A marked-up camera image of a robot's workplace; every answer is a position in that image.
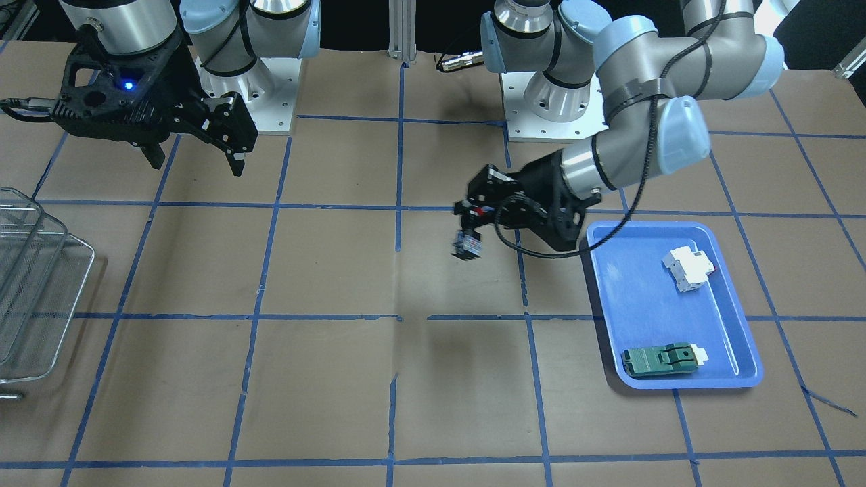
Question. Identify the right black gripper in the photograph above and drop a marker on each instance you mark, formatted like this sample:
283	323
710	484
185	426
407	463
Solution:
177	82

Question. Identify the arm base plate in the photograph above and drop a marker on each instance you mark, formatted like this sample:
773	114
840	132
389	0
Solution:
270	90
540	112

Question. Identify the red push button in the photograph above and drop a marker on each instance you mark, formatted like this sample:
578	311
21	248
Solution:
468	242

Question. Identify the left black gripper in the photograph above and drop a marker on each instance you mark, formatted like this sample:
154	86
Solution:
536	182

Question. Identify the green terminal block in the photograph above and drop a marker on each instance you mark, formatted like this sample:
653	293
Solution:
653	361

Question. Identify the wire mesh shelf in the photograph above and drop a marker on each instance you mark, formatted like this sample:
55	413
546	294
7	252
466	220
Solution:
44	269

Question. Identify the aluminium frame post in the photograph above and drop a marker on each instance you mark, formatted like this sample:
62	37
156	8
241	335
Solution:
402	16

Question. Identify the blue plastic tray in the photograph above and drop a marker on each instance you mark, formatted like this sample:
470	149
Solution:
642	306

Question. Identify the white circuit breaker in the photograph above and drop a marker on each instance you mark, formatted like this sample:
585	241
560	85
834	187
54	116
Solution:
689	268

